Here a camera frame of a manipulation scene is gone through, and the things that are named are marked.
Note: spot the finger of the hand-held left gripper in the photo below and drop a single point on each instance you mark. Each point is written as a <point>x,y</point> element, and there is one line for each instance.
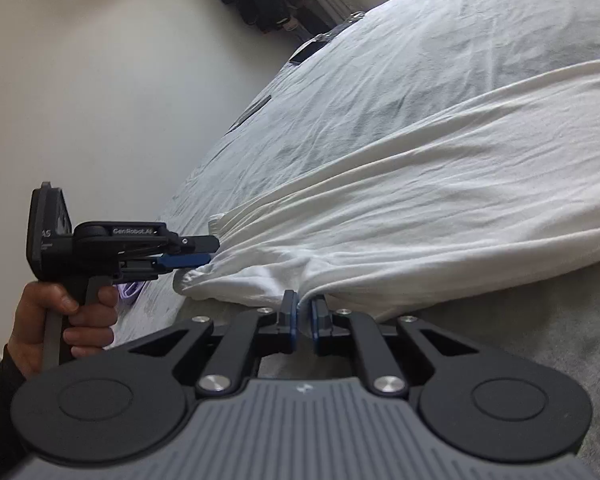
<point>185,260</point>
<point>200,244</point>

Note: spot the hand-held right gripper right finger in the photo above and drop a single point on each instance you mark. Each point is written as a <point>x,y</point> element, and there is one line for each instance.
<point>315,325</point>

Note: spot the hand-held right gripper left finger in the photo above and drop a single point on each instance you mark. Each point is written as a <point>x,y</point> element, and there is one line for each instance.
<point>292,320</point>

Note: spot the white t-shirt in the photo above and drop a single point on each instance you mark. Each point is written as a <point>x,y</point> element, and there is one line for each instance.
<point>430,185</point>

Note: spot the person's left forearm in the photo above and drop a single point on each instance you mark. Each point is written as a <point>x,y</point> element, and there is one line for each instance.
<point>0,410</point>

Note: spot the person's left hand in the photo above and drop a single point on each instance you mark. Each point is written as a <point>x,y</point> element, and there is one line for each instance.
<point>25,330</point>

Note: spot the purple garment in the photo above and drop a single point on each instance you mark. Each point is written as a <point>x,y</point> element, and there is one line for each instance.
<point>130,291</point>

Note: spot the black remote control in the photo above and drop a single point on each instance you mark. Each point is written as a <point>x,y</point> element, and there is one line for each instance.
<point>252,110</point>

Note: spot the black tablet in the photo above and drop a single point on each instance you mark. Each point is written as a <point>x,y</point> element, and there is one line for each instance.
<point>307,51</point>

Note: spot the bed with grey sheet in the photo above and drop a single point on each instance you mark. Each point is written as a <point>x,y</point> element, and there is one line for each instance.
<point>405,35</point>

